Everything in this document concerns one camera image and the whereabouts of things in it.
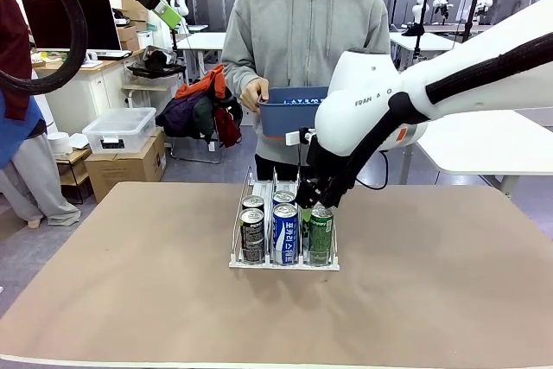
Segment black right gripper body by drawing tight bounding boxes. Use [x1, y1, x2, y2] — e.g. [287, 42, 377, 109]
[304, 137, 352, 183]

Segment green beverage can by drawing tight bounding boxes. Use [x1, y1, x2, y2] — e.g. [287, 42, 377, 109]
[308, 206, 335, 267]

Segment blue bin with orange handles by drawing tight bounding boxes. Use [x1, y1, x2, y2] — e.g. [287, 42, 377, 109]
[257, 86, 330, 142]

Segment person's right forearm grey sleeve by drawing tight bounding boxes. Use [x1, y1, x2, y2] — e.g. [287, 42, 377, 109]
[220, 40, 263, 100]

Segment blue white beverage can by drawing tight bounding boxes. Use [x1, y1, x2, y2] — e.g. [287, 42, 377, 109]
[271, 203, 300, 266]
[272, 190, 297, 208]

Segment black beverage can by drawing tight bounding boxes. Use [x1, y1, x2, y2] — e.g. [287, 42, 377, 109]
[239, 207, 266, 264]
[241, 194, 265, 213]

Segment person's right hand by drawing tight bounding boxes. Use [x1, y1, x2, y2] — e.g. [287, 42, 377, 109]
[238, 78, 272, 111]

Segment stacked cardboard boxes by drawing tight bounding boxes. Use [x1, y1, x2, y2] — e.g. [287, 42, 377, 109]
[117, 0, 150, 53]

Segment black computer monitor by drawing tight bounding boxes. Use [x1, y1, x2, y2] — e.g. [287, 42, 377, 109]
[21, 0, 123, 53]

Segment white background table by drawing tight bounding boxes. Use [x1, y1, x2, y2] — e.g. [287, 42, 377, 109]
[175, 31, 230, 85]
[388, 31, 467, 72]

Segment small white side table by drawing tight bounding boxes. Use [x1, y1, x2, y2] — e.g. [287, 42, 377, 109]
[122, 64, 188, 111]

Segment person in maroon top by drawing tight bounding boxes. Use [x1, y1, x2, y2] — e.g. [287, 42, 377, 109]
[0, 0, 83, 230]

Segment white desk with wooden top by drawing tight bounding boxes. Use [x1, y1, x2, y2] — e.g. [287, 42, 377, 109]
[32, 48, 146, 137]

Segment orange jacket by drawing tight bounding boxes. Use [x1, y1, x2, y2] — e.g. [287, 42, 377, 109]
[175, 64, 228, 100]

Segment person in grey hoodie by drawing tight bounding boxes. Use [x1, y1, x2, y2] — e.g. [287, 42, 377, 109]
[219, 0, 392, 182]

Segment clear plastic storage box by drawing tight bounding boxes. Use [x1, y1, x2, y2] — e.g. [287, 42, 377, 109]
[81, 107, 157, 156]

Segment large white table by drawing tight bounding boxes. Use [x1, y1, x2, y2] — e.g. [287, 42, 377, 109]
[416, 109, 553, 195]

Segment white roll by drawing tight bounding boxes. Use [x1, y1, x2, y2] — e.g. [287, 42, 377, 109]
[47, 131, 73, 156]

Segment large cardboard box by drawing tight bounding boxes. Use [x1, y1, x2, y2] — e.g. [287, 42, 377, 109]
[84, 129, 168, 204]

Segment small wooden side shelf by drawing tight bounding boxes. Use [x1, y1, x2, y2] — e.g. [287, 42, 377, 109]
[54, 147, 94, 206]

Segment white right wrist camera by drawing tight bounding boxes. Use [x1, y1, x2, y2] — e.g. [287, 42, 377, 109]
[284, 126, 315, 146]

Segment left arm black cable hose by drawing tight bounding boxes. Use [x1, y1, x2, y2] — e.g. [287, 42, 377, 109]
[0, 0, 91, 96]

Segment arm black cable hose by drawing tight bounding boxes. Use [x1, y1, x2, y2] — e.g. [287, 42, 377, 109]
[0, 0, 91, 96]
[334, 34, 553, 210]

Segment white wire can dispenser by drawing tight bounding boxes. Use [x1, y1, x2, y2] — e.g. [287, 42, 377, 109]
[228, 164, 342, 273]

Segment metal chair frame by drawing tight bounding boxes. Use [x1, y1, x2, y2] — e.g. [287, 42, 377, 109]
[167, 135, 222, 166]

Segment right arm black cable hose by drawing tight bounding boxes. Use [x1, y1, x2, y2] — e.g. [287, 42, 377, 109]
[334, 34, 553, 210]

